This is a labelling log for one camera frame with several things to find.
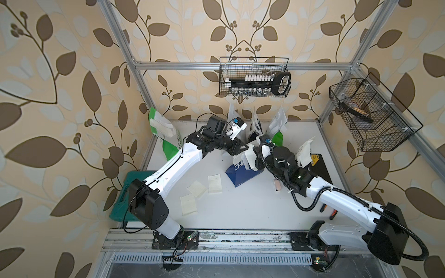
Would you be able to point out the green plastic tool case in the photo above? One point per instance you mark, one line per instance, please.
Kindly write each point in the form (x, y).
(120, 206)

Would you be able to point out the large green white bag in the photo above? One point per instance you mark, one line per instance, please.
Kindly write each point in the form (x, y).
(163, 129)

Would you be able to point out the pink stapler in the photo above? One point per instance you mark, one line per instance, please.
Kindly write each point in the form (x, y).
(278, 185)

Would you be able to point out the black socket set holder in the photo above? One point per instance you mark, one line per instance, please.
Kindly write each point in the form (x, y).
(272, 85)

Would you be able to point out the orange handled pliers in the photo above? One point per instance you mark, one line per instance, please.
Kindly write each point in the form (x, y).
(333, 212)

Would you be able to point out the black wire basket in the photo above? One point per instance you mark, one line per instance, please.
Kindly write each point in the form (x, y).
(239, 67)
(377, 118)

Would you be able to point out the small blue paper bag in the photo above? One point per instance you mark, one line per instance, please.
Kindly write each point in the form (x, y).
(240, 172)

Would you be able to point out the black wire basket back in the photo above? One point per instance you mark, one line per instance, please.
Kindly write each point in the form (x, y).
(239, 67)

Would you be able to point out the dark navy small bag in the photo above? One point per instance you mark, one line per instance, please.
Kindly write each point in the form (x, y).
(255, 127)

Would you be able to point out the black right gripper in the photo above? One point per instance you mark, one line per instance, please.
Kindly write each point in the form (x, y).
(258, 148)

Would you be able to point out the white paper bag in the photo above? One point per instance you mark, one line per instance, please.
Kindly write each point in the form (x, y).
(232, 114)

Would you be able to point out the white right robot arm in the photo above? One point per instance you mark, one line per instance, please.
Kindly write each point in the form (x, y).
(382, 229)

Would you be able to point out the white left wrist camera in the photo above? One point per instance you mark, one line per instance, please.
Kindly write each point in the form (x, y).
(234, 127)

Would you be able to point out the black wire basket right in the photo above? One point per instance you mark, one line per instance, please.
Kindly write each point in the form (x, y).
(377, 118)

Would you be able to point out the tool in right basket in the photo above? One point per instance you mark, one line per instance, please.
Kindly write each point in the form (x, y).
(357, 112)

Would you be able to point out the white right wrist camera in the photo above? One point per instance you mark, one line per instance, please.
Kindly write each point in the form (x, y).
(266, 148)

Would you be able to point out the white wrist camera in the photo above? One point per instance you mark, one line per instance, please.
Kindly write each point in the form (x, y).
(266, 148)
(234, 127)

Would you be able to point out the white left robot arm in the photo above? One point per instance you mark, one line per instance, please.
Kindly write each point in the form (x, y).
(147, 197)

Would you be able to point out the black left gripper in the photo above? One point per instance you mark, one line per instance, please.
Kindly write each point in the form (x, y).
(234, 144)

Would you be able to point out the small green paper bag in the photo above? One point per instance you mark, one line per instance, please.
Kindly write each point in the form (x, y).
(277, 125)

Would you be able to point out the black yellow flat case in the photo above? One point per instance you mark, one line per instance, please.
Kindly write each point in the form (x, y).
(318, 166)

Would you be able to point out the aluminium front rail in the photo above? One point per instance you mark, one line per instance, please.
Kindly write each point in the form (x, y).
(228, 242)

